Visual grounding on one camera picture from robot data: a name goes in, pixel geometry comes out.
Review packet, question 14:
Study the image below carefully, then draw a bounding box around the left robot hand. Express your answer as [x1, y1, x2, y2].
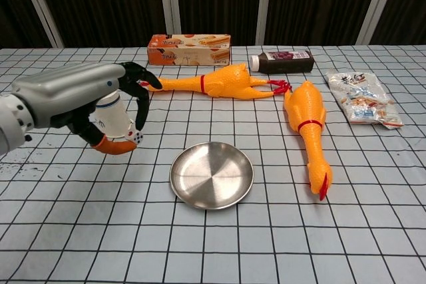
[11, 61, 164, 157]

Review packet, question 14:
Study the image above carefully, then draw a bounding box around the white die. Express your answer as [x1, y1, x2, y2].
[128, 130, 145, 147]

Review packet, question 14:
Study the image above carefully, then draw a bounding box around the white paper cup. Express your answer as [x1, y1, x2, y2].
[89, 92, 134, 140]

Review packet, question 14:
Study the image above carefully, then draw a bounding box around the round steel plate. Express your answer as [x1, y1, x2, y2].
[169, 142, 254, 211]

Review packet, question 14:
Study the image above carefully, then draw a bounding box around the yellow rubber chicken toy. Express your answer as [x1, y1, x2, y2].
[140, 63, 293, 100]
[283, 80, 333, 202]

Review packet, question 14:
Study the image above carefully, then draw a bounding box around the checked grid tablecloth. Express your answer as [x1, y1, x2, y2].
[0, 44, 426, 284]

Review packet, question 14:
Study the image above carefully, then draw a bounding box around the orange biscuit box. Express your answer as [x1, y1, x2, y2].
[147, 33, 232, 67]

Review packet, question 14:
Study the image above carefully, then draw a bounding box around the dark juice bottle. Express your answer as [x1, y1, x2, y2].
[249, 50, 316, 74]

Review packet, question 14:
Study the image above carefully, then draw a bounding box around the white snack bag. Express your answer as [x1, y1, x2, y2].
[325, 69, 405, 130]

